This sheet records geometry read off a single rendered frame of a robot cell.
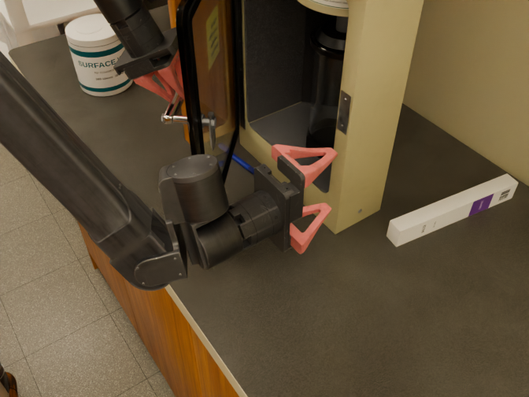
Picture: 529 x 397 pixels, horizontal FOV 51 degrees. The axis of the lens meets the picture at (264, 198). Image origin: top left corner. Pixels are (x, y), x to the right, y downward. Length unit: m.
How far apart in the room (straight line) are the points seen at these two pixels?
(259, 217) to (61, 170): 0.22
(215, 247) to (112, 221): 0.11
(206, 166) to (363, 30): 0.30
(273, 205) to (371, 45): 0.27
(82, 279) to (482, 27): 1.65
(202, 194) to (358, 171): 0.40
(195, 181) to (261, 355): 0.36
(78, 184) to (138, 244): 0.09
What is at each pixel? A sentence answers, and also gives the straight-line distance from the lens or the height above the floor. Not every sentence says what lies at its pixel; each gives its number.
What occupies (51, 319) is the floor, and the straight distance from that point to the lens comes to 2.15.
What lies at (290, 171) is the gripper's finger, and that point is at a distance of 0.63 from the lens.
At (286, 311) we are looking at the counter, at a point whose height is 0.94.
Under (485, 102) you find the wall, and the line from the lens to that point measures 1.24.
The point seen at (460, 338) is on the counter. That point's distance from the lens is 0.92.
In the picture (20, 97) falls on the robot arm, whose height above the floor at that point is 1.39.
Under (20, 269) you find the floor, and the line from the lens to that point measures 2.34.
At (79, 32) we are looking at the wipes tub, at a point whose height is 1.09.
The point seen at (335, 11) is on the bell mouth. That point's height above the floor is 1.32.
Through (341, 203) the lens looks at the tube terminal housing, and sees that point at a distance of 0.95.
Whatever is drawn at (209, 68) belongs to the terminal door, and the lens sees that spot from 0.84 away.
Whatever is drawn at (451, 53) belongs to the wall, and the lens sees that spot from 1.26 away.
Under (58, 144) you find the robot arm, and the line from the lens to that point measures 0.58.
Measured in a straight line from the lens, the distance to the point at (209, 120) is 0.81.
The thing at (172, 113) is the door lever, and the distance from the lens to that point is 0.83.
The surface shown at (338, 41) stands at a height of 1.25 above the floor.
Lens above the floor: 1.68
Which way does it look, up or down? 44 degrees down
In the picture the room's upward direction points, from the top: straight up
